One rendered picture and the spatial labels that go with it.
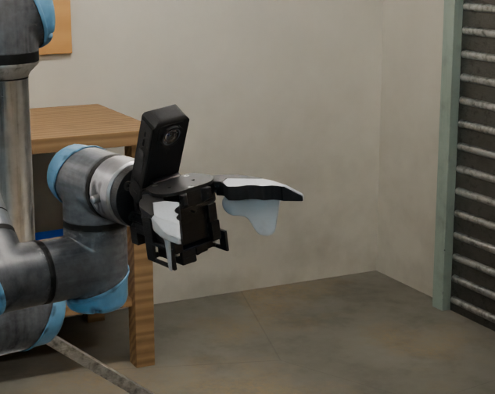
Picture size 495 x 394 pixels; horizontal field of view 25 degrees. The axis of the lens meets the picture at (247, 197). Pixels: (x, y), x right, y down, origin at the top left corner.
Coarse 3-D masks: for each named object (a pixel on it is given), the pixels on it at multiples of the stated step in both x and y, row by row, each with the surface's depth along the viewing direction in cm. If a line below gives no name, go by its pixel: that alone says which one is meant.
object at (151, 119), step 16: (160, 112) 116; (176, 112) 116; (144, 128) 116; (160, 128) 115; (176, 128) 116; (144, 144) 117; (160, 144) 116; (176, 144) 117; (144, 160) 118; (160, 160) 118; (176, 160) 120; (144, 176) 119; (160, 176) 120
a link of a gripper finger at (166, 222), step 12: (156, 204) 114; (168, 204) 113; (156, 216) 110; (168, 216) 110; (180, 216) 113; (156, 228) 110; (168, 228) 108; (180, 228) 107; (168, 240) 107; (180, 240) 106; (168, 252) 110; (168, 264) 111
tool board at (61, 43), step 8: (56, 0) 423; (64, 0) 424; (56, 8) 424; (64, 8) 425; (56, 16) 424; (64, 16) 426; (56, 24) 425; (64, 24) 426; (56, 32) 425; (64, 32) 427; (56, 40) 426; (64, 40) 427; (40, 48) 424; (48, 48) 425; (56, 48) 427; (64, 48) 428
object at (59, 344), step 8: (56, 336) 310; (48, 344) 307; (56, 344) 308; (64, 344) 309; (64, 352) 309; (72, 352) 310; (80, 352) 311; (80, 360) 312; (88, 360) 313; (96, 360) 315; (88, 368) 313; (96, 368) 315; (104, 368) 316; (112, 368) 322; (104, 376) 316; (112, 376) 317; (120, 376) 318; (120, 384) 319; (128, 384) 320; (136, 384) 323; (136, 392) 322; (144, 392) 323; (152, 392) 329
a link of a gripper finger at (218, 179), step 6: (222, 174) 121; (228, 174) 121; (234, 174) 120; (216, 180) 119; (222, 180) 119; (210, 186) 119; (216, 186) 119; (222, 186) 119; (216, 192) 120; (222, 192) 119
